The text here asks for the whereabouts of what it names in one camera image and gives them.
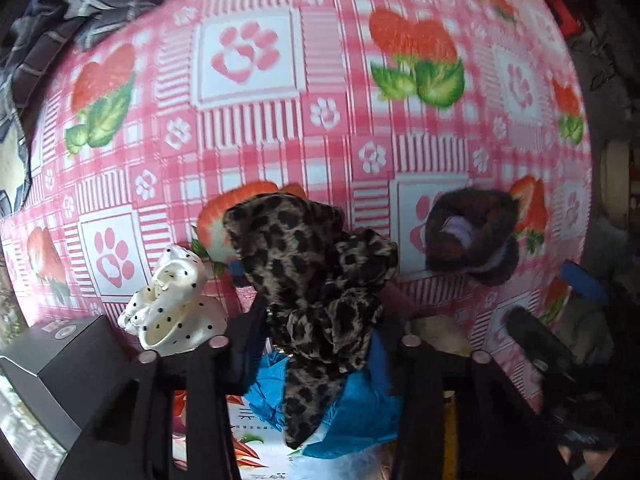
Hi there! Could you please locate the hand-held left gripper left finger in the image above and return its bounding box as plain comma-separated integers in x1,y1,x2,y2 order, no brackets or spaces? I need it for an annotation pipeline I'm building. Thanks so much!
55,287,273,480

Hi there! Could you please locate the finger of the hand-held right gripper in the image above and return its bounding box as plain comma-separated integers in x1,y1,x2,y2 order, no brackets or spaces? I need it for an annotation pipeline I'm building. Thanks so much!
559,259,612,308
504,305,577,385

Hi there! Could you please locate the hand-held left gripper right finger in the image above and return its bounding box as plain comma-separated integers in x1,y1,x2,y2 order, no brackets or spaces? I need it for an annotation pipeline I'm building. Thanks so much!
372,327,573,480

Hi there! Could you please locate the grey cloth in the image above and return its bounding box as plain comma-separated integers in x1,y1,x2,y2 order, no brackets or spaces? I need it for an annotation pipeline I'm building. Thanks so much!
554,299,617,363

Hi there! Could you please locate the white polka dot scrunchie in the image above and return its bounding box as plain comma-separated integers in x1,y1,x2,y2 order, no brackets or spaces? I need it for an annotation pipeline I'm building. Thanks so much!
118,245,230,358

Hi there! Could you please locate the leopard print scrunchie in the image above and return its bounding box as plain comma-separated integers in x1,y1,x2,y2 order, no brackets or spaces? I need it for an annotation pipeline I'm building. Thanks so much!
222,194,399,450

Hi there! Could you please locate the dark brown purple scrunchie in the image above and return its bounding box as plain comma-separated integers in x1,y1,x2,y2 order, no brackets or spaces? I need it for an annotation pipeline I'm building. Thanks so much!
424,186,522,287

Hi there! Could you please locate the grey cardboard box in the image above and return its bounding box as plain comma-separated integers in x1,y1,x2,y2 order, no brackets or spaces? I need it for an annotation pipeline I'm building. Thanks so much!
0,314,128,466

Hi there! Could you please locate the cream soft cloth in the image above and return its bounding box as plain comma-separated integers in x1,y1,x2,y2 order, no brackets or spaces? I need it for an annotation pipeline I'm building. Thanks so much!
414,315,476,357

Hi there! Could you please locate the pink strawberry printed tablecloth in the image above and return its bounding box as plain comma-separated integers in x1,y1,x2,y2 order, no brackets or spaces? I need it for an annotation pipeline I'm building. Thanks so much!
0,0,594,480

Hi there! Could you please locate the red plastic stool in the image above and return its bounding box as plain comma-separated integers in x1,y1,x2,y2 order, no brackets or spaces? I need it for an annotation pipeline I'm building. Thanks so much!
542,0,583,38

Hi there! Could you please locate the plaid denim garment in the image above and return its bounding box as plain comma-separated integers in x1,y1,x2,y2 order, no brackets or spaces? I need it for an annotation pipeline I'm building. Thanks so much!
0,0,173,208

